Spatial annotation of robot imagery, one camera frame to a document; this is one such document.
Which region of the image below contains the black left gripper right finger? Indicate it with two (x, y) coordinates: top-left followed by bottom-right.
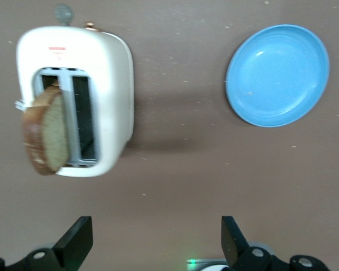
(220, 216), (333, 271)

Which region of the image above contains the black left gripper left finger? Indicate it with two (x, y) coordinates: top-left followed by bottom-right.
(0, 216), (94, 271)

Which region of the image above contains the blue plate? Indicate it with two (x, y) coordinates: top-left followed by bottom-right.
(225, 24), (331, 128)

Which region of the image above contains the brown bread slice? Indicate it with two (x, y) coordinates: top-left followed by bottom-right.
(21, 83), (70, 177)

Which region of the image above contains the white toaster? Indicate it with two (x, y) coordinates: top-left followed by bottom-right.
(15, 2), (136, 178)

